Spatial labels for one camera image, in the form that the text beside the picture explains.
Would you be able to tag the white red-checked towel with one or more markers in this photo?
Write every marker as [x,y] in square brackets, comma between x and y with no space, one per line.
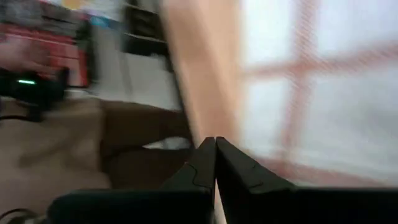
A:
[342,109]

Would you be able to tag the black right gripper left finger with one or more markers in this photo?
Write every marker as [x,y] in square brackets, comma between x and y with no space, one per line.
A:
[155,205]

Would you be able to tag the person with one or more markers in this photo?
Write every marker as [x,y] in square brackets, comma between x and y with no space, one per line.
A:
[62,149]

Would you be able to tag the red crate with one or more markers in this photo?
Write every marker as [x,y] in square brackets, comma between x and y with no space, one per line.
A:
[46,46]

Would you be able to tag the white cabinet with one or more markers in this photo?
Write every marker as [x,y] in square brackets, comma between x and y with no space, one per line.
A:
[136,81]

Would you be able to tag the black shelf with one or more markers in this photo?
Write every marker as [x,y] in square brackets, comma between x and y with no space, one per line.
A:
[143,28]

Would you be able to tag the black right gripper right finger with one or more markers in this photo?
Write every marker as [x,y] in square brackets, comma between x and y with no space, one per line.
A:
[280,205]

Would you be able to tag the black device with green light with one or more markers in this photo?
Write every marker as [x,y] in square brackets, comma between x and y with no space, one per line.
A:
[31,90]

